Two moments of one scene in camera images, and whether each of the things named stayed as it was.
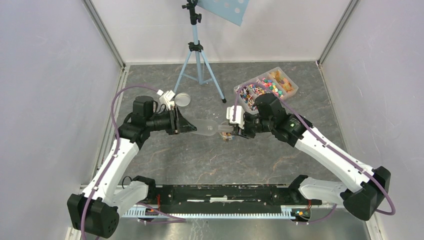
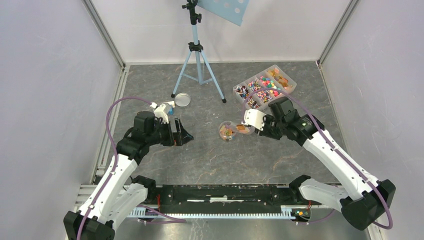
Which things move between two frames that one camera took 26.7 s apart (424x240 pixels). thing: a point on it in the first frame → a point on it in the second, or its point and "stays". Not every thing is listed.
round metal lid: [182, 99] stays
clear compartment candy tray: [276, 80] stays
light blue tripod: [195, 46] stays
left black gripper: [178, 123] → [180, 138]
